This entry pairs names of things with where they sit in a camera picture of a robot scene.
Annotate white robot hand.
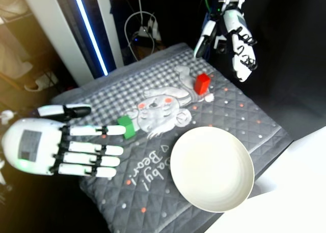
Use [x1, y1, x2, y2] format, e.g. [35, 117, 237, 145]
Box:
[1, 104, 127, 179]
[193, 10, 258, 82]

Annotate red block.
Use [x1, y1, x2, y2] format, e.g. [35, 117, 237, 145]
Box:
[194, 73, 211, 95]

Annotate green block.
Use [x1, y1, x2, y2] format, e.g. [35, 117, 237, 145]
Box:
[117, 115, 137, 140]

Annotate white round plate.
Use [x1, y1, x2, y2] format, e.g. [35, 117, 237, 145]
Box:
[170, 126, 256, 214]

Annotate white slipper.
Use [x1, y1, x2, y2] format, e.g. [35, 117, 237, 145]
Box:
[23, 71, 60, 92]

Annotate white power strip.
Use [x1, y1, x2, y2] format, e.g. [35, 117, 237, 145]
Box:
[137, 16, 161, 41]

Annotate grey bear print quilt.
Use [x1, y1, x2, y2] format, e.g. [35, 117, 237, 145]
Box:
[49, 42, 294, 233]

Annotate white column with blue light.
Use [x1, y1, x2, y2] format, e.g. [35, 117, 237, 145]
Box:
[19, 0, 125, 86]

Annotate white looped cable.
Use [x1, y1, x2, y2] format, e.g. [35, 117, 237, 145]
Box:
[124, 11, 156, 62]

